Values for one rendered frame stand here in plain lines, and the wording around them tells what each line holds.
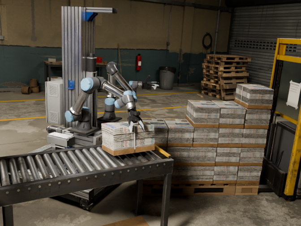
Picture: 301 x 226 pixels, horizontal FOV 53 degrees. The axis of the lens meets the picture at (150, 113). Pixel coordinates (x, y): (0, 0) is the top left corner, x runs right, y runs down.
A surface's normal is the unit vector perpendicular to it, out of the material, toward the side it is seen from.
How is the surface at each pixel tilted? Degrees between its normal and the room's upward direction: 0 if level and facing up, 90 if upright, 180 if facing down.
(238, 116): 90
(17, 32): 90
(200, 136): 90
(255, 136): 90
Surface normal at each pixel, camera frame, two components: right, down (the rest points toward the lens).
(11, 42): 0.48, 0.25
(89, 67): -0.42, 0.21
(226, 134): 0.12, 0.25
